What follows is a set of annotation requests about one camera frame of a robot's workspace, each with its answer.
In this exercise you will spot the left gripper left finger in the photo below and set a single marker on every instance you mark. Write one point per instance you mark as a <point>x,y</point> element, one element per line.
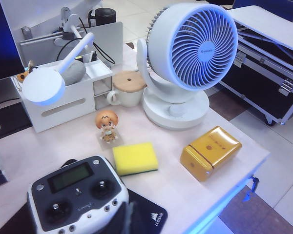
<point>122,219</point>

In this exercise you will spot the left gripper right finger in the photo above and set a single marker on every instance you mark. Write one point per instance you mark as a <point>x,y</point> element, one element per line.
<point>136,221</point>

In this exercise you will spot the yellow cleaning sponge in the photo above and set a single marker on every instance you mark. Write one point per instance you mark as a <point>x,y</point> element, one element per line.
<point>134,157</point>

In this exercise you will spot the black Corsair mouse pad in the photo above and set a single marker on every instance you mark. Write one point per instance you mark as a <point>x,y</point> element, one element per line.
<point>149,209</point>

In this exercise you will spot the white RC transmitter controller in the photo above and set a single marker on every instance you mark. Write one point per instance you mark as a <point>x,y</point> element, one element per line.
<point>73,192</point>

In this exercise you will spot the orange-haired anime girl figurine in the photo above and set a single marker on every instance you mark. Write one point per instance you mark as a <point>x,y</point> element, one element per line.
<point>106,122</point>

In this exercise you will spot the yellow metal tin box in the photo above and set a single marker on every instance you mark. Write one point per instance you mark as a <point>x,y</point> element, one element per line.
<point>210,153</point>

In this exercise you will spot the white ceramic mug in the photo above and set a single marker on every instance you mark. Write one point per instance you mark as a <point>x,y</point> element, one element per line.
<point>129,98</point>

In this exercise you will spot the white desk organizer box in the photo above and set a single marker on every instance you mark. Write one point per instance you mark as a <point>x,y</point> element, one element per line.
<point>70,102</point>

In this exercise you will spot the round wooden mug lid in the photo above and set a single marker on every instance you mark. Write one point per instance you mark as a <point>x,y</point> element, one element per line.
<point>129,81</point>

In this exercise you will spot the white gooseneck desk lamp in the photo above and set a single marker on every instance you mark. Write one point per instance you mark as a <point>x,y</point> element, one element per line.
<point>42,87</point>

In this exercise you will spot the grey plush toy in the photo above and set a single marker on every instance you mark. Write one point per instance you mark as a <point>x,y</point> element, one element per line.
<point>74,72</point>

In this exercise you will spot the beige-maned plush toy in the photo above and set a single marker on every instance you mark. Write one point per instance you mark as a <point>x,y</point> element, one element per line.
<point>22,76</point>

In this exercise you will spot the white desk fan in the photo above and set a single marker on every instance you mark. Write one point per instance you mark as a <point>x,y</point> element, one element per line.
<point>185,48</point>

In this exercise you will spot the white metal bookend panel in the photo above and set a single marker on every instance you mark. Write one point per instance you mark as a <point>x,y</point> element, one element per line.
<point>110,39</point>

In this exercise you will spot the black aluminium flight case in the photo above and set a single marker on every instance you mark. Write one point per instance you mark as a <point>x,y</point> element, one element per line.
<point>266,92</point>

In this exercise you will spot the black tumbler cup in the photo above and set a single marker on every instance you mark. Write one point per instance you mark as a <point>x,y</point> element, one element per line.
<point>103,15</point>

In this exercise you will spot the black AOC monitor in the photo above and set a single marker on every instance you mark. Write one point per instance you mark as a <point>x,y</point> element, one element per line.
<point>2,48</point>

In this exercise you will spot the white partition board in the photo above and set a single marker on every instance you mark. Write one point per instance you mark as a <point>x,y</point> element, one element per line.
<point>34,14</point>

